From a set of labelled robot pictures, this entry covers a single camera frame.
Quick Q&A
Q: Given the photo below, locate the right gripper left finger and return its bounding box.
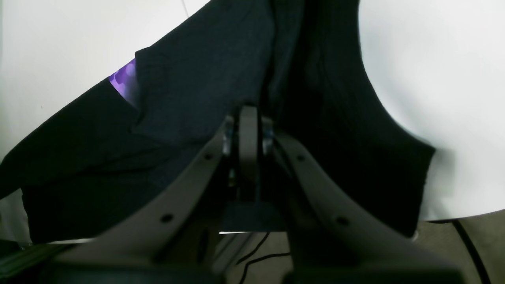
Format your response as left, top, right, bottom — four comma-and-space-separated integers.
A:
52, 116, 235, 284

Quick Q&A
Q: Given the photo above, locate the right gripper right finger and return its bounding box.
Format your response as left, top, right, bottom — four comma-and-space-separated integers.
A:
260, 117, 462, 284

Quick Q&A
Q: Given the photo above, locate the black T-shirt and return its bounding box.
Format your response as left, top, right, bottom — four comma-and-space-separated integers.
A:
1, 0, 435, 243

